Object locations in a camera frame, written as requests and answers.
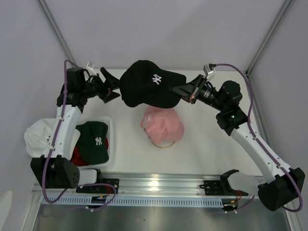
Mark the right aluminium frame post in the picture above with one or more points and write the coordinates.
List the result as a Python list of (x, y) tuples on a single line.
[(272, 30)]

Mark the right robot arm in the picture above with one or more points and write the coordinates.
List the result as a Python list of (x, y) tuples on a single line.
[(281, 183)]

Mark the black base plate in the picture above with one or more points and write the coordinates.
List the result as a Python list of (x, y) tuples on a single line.
[(101, 186), (217, 188)]

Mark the pink baseball cap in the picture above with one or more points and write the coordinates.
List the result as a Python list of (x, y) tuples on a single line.
[(162, 125)]

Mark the dark green baseball cap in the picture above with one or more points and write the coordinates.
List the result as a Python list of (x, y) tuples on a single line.
[(90, 130)]

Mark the white slotted cable duct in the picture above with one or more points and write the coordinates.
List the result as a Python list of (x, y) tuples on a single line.
[(141, 201)]

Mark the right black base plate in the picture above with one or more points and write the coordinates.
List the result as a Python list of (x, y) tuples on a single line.
[(217, 188)]

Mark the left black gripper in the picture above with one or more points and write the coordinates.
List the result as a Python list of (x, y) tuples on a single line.
[(110, 81)]

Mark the red baseball cap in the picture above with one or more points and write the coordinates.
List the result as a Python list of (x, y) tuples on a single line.
[(78, 156)]

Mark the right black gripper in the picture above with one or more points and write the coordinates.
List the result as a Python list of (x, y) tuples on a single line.
[(192, 90)]

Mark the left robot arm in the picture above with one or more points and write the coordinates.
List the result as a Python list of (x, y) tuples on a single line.
[(53, 168)]

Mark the white baseball cap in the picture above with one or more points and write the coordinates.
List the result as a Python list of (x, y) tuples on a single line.
[(38, 137)]

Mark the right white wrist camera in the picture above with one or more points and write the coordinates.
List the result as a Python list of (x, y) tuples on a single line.
[(209, 70)]

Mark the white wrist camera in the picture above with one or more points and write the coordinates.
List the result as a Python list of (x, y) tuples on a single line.
[(209, 70), (91, 70)]

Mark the aluminium frame post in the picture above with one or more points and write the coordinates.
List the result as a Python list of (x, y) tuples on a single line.
[(272, 30), (50, 19)]

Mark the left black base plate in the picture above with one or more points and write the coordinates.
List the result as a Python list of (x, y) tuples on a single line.
[(101, 186)]

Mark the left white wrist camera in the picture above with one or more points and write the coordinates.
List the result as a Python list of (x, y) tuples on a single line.
[(91, 70)]

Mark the aluminium mounting rail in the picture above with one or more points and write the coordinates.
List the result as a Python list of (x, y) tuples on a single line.
[(159, 185)]

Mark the black baseball cap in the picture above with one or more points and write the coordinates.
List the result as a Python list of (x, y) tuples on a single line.
[(144, 82)]

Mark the left aluminium frame post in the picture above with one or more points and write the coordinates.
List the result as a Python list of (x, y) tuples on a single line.
[(50, 19)]

